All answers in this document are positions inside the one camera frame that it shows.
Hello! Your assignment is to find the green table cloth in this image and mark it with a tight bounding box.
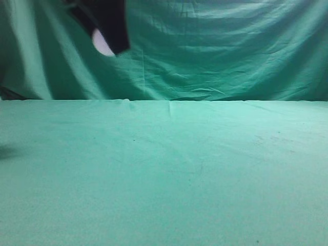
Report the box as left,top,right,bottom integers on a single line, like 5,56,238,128
1,100,327,245

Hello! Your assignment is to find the white dimpled golf ball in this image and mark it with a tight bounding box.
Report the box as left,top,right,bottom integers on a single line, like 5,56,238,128
92,29,115,56

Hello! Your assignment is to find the green backdrop curtain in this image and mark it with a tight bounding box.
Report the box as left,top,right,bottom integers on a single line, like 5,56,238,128
1,1,327,101

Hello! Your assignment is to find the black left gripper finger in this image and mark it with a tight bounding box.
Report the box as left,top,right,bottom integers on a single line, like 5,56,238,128
65,0,130,56

